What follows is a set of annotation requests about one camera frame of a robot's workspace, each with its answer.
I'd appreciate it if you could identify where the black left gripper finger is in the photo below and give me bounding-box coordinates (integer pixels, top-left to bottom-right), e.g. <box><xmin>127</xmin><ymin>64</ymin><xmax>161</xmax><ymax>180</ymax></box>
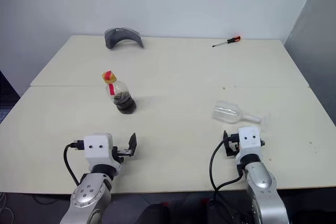
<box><xmin>128</xmin><ymin>133</ymin><xmax>138</xmax><ymax>157</ymax></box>

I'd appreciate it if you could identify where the yellow bottle cap red tape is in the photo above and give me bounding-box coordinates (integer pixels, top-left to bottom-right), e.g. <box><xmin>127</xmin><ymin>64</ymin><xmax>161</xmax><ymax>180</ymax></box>
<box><xmin>101</xmin><ymin>70</ymin><xmax>118</xmax><ymax>85</ymax></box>

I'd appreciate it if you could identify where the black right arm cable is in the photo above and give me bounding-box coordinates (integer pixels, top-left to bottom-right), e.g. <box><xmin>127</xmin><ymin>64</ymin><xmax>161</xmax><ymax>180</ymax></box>
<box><xmin>209</xmin><ymin>137</ymin><xmax>245</xmax><ymax>204</ymax></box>

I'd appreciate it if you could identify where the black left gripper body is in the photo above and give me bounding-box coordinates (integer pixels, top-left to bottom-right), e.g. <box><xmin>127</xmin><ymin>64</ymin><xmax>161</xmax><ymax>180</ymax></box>
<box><xmin>112</xmin><ymin>146</ymin><xmax>132</xmax><ymax>164</ymax></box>

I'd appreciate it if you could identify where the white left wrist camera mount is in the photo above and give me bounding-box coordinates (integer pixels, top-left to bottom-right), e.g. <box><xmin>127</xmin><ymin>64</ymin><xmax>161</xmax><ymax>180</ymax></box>
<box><xmin>83</xmin><ymin>133</ymin><xmax>120</xmax><ymax>167</ymax></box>

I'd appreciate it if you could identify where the orange black handled screwdriver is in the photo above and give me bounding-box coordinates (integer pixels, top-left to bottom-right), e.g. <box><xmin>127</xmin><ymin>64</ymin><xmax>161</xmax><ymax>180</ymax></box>
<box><xmin>212</xmin><ymin>35</ymin><xmax>242</xmax><ymax>48</ymax></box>

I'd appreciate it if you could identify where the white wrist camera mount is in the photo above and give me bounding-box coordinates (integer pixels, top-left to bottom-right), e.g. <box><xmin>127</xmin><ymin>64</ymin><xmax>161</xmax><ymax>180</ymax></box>
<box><xmin>237</xmin><ymin>126</ymin><xmax>263</xmax><ymax>157</ymax></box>
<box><xmin>83</xmin><ymin>133</ymin><xmax>120</xmax><ymax>167</ymax></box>

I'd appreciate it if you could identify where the plastic bottle with dark liquid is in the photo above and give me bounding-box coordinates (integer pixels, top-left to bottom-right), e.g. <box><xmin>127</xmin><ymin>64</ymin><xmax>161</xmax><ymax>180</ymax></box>
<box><xmin>106</xmin><ymin>81</ymin><xmax>137</xmax><ymax>115</ymax></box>

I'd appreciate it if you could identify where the dark blue gridded object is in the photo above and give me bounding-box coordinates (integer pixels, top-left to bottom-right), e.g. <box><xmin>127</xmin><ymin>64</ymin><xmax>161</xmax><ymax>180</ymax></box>
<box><xmin>0</xmin><ymin>70</ymin><xmax>20</xmax><ymax>125</ymax></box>

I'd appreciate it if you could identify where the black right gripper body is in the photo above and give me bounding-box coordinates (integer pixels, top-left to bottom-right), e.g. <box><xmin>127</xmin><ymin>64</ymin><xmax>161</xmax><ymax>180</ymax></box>
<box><xmin>227</xmin><ymin>134</ymin><xmax>240</xmax><ymax>157</ymax></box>

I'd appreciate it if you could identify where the clear wine glass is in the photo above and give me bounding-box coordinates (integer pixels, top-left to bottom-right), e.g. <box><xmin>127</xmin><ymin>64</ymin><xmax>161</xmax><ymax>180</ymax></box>
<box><xmin>212</xmin><ymin>100</ymin><xmax>271</xmax><ymax>131</ymax></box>

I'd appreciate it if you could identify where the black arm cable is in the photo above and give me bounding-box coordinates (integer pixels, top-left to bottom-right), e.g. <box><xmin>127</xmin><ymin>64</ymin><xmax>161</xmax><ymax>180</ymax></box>
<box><xmin>209</xmin><ymin>137</ymin><xmax>245</xmax><ymax>204</ymax></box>
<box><xmin>63</xmin><ymin>141</ymin><xmax>85</xmax><ymax>186</ymax></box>

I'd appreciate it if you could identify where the grey partition panel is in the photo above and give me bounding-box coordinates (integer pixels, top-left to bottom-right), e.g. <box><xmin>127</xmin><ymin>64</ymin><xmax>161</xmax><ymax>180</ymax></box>
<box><xmin>285</xmin><ymin>0</ymin><xmax>336</xmax><ymax>127</ymax></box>

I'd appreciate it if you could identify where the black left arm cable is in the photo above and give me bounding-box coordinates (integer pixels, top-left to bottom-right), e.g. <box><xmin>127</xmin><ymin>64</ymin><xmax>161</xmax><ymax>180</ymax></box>
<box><xmin>63</xmin><ymin>141</ymin><xmax>85</xmax><ymax>186</ymax></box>

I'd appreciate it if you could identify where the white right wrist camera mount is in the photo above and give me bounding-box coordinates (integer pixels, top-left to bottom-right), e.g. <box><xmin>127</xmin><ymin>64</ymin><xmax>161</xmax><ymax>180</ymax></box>
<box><xmin>237</xmin><ymin>126</ymin><xmax>263</xmax><ymax>157</ymax></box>

